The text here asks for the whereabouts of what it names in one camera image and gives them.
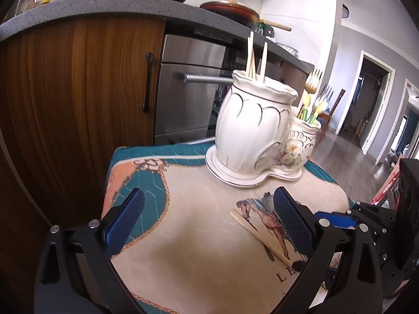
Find wooden cabinet door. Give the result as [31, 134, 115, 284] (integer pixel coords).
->
[0, 16, 168, 287]

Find white door frame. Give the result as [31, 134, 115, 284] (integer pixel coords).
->
[337, 49, 395, 165]
[376, 78, 419, 165]

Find grey speckled countertop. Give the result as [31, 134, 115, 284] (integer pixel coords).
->
[0, 0, 315, 73]

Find printed quilted cloth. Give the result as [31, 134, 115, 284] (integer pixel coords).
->
[101, 143, 357, 314]

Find gold fork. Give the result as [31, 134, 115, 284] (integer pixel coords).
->
[299, 68, 323, 119]

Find stainless steel dishwasher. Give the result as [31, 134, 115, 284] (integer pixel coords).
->
[153, 34, 235, 147]

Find silver oven handle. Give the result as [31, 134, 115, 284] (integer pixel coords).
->
[176, 72, 234, 85]

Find red pan with wooden handle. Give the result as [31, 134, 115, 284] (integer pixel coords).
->
[200, 0, 293, 32]

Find white ceramic utensil holder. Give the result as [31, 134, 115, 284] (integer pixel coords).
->
[205, 69, 322, 189]

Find seasoning bottles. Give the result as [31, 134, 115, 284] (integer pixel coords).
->
[14, 0, 51, 16]

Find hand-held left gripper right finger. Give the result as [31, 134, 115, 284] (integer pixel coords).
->
[273, 186, 384, 314]

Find yellow utensil with green handle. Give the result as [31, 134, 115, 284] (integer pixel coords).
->
[309, 101, 328, 125]

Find black cabinet handle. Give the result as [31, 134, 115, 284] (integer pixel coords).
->
[142, 53, 154, 114]

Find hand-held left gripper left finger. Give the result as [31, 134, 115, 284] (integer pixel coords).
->
[34, 188, 146, 314]

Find wooden chair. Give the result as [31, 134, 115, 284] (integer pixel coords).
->
[318, 88, 346, 139]

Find cardboard box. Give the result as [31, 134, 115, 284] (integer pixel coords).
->
[371, 161, 402, 204]

